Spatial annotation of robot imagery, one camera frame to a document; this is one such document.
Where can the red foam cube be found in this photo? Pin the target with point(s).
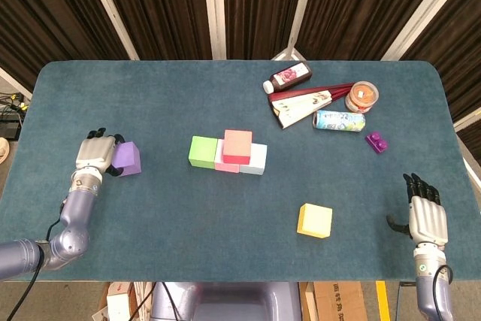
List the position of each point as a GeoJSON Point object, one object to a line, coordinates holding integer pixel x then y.
{"type": "Point", "coordinates": [237, 144]}

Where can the light blue foam cube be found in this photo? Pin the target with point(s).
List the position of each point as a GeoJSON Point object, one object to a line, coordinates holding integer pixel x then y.
{"type": "Point", "coordinates": [258, 159]}

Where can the yellow foam cube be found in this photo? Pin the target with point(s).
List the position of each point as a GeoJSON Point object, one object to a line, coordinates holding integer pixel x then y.
{"type": "Point", "coordinates": [313, 219]}

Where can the purple toy brick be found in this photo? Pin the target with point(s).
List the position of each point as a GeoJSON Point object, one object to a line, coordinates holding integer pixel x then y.
{"type": "Point", "coordinates": [376, 143]}

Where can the clear jar orange contents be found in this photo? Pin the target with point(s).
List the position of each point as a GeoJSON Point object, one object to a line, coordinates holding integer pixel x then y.
{"type": "Point", "coordinates": [361, 96]}

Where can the lavender robot torso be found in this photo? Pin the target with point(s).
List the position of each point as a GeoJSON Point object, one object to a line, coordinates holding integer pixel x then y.
{"type": "Point", "coordinates": [225, 302]}

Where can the purple foam cube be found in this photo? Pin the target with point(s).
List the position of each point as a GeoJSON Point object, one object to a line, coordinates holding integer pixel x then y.
{"type": "Point", "coordinates": [127, 157]}

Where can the printed light blue drink can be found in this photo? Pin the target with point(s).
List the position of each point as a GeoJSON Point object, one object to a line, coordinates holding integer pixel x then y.
{"type": "Point", "coordinates": [338, 121]}

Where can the dark juice bottle white cap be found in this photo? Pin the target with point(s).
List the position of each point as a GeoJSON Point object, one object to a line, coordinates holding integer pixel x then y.
{"type": "Point", "coordinates": [289, 76]}

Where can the dark brown pleated curtain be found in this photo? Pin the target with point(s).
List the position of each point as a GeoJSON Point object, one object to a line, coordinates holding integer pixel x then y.
{"type": "Point", "coordinates": [169, 5]}

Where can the white frame post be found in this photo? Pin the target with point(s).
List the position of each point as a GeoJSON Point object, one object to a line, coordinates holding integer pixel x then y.
{"type": "Point", "coordinates": [214, 9]}
{"type": "Point", "coordinates": [421, 16]}
{"type": "Point", "coordinates": [467, 123]}
{"type": "Point", "coordinates": [13, 82]}
{"type": "Point", "coordinates": [109, 9]}
{"type": "Point", "coordinates": [298, 9]}

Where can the dark red folding fan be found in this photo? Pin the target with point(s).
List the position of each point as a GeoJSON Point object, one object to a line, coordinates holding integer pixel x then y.
{"type": "Point", "coordinates": [297, 106]}

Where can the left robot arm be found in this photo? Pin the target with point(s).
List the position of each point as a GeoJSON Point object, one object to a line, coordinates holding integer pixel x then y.
{"type": "Point", "coordinates": [71, 219]}

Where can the teal table cloth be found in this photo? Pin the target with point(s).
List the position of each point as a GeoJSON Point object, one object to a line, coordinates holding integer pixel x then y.
{"type": "Point", "coordinates": [240, 204]}

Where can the black floor device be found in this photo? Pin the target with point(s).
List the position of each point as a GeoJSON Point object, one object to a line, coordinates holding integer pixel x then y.
{"type": "Point", "coordinates": [9, 130]}

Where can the pink foam cube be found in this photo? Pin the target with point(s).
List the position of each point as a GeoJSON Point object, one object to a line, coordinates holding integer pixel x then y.
{"type": "Point", "coordinates": [219, 165]}

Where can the green foam cube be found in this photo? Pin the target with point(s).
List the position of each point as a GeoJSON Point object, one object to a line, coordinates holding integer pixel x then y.
{"type": "Point", "coordinates": [203, 150]}

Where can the white cardboard box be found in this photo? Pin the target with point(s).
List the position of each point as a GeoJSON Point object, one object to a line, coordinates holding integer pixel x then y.
{"type": "Point", "coordinates": [118, 306]}

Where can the brown printed cardboard box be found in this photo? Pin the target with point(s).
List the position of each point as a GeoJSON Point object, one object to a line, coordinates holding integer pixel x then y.
{"type": "Point", "coordinates": [340, 302]}

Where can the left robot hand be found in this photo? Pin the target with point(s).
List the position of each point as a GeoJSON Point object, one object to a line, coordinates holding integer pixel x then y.
{"type": "Point", "coordinates": [94, 153]}

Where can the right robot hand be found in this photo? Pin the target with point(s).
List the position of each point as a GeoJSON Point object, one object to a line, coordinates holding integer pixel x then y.
{"type": "Point", "coordinates": [428, 221]}

